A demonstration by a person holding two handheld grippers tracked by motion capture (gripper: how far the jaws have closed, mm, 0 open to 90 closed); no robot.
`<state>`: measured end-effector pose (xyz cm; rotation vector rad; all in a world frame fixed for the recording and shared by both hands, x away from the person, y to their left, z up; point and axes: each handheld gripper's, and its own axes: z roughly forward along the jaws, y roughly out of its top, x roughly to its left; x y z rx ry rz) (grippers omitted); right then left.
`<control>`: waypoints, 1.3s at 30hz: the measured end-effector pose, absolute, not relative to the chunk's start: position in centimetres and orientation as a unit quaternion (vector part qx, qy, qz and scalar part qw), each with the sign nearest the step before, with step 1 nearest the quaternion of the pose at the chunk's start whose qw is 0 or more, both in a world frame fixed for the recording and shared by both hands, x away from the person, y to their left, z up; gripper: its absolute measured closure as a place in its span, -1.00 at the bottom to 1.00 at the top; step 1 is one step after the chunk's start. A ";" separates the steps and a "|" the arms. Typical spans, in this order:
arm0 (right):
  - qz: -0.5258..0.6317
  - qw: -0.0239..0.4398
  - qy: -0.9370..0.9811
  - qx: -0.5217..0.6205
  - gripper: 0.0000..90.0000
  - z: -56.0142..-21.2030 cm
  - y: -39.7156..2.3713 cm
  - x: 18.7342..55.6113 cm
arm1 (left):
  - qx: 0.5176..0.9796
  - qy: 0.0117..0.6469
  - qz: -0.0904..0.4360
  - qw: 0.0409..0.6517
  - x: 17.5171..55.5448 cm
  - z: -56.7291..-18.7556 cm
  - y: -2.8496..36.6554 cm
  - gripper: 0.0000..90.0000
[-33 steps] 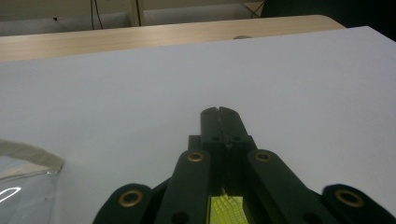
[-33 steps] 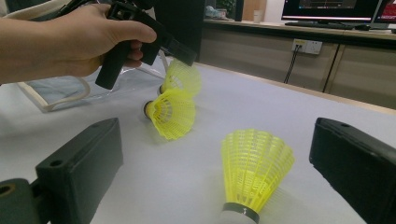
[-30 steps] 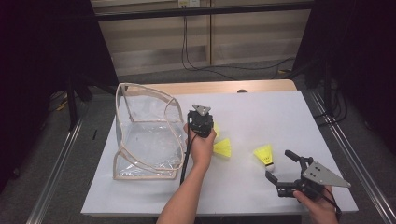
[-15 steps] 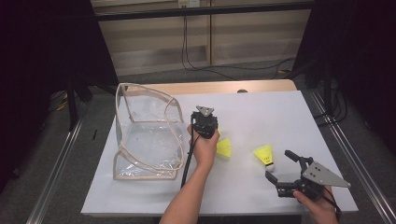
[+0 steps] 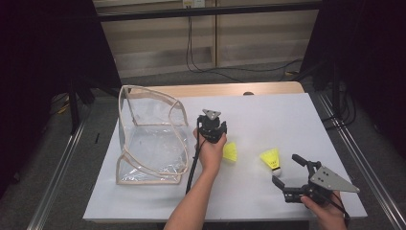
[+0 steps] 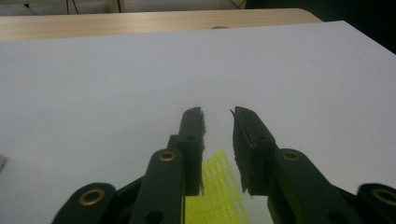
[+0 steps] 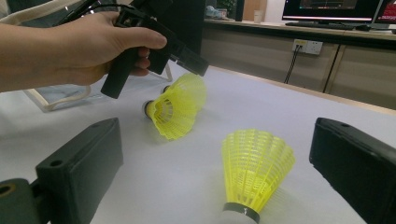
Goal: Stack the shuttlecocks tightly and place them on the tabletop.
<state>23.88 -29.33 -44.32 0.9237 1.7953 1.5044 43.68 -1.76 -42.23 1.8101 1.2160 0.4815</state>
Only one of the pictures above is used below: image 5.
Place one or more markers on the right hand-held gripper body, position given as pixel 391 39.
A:
pixel 328 179

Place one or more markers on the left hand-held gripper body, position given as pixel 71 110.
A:
pixel 210 129

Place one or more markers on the yellow shuttlecock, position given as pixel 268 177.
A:
pixel 271 157
pixel 231 152

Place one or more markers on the clear plastic bag beige trim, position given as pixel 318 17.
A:
pixel 150 150

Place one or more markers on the person's left hand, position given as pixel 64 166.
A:
pixel 210 156

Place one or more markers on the person's right hand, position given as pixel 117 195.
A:
pixel 328 217

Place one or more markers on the white board table cover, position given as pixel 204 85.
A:
pixel 271 121

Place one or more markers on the dark round table grommet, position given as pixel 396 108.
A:
pixel 248 93

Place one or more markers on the black metal stand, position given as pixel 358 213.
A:
pixel 74 111
pixel 335 96

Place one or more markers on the small black floor object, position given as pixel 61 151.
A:
pixel 97 138

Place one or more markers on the black horizontal metal bar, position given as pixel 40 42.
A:
pixel 207 11

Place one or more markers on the dark curtain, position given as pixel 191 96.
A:
pixel 376 48
pixel 32 64

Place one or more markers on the silver metal floor rail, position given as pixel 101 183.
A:
pixel 360 159
pixel 57 179

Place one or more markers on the white wall power outlet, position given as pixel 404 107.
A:
pixel 193 3

